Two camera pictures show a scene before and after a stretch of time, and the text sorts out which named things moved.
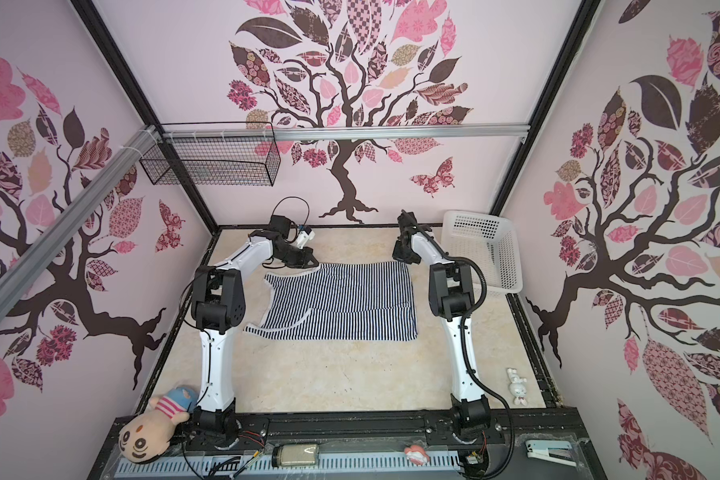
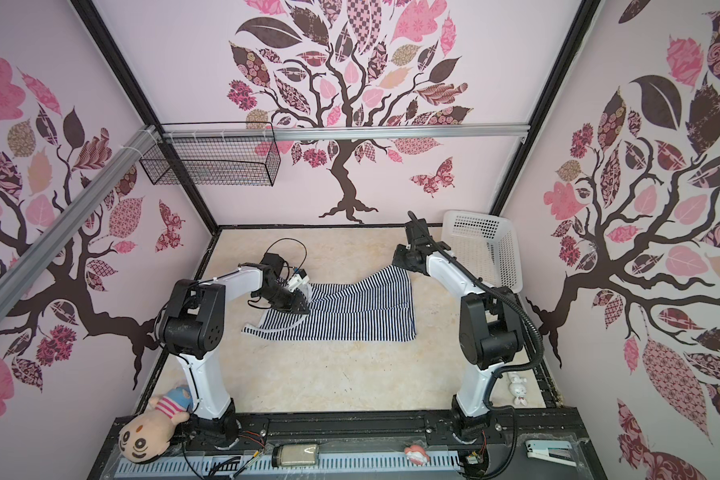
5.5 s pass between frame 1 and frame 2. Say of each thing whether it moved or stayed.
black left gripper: moved
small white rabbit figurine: stayed
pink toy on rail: stayed
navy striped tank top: moved
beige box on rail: stayed
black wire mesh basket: stayed
